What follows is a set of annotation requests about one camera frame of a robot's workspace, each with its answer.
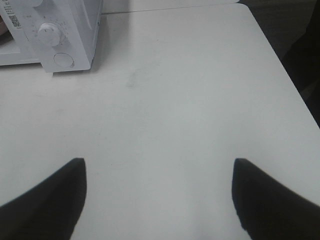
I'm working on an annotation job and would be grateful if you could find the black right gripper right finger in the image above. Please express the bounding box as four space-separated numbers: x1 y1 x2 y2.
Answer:
231 158 320 240

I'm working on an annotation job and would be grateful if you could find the white microwave oven body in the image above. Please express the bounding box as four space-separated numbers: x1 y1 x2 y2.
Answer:
0 0 103 73

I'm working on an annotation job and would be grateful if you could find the upper white power knob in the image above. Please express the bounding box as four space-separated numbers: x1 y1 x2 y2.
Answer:
30 0 43 7

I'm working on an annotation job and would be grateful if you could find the pink round plate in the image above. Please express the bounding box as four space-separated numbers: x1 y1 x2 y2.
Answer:
0 16 8 36

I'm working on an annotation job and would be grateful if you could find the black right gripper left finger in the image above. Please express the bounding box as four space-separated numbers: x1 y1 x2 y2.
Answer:
0 158 87 240

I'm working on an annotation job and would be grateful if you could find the lower white timer knob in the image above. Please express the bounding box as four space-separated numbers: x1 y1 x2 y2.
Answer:
37 22 65 47

